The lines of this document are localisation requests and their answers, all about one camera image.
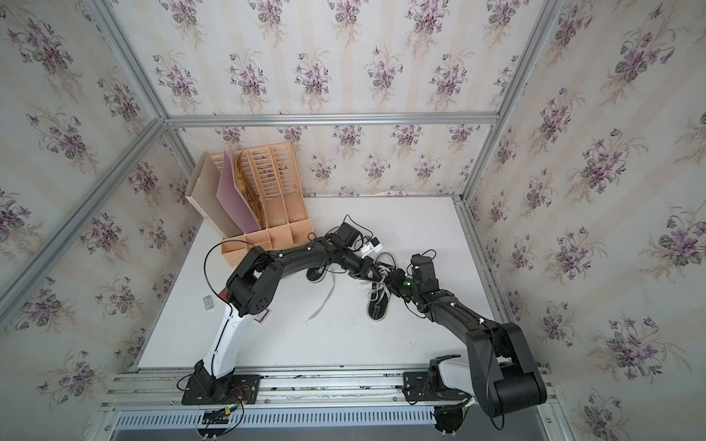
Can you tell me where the peach plastic file organizer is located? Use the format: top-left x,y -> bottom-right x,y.
215,141 -> 314,268

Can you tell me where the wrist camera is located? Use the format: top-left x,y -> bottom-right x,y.
409,254 -> 438,284
325,222 -> 384,257

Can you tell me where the yellow wanted poster book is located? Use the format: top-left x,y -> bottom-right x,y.
233,151 -> 265,230

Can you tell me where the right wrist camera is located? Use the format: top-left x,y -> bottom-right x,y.
409,254 -> 438,284

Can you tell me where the aluminium rail frame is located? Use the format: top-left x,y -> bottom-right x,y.
86,1 -> 564,440

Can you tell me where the red card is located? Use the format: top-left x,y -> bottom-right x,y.
218,288 -> 273,323

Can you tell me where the small circuit board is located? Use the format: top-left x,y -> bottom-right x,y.
200,409 -> 232,426

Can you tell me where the small grey tag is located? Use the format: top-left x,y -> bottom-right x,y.
202,295 -> 214,311

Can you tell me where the black canvas sneaker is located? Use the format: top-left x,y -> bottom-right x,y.
305,265 -> 338,323
367,252 -> 398,322

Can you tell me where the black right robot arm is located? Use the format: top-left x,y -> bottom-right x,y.
385,270 -> 548,418

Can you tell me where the pink folder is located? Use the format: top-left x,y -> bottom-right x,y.
216,147 -> 261,233

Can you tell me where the beige folder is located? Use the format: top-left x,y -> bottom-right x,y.
185,153 -> 243,239

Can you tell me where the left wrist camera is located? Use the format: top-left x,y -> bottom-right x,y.
325,222 -> 384,257

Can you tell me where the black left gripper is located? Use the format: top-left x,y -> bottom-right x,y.
338,249 -> 384,283

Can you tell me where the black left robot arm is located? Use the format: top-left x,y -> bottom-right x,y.
192,234 -> 385,402

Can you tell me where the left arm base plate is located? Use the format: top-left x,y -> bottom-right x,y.
176,374 -> 262,406

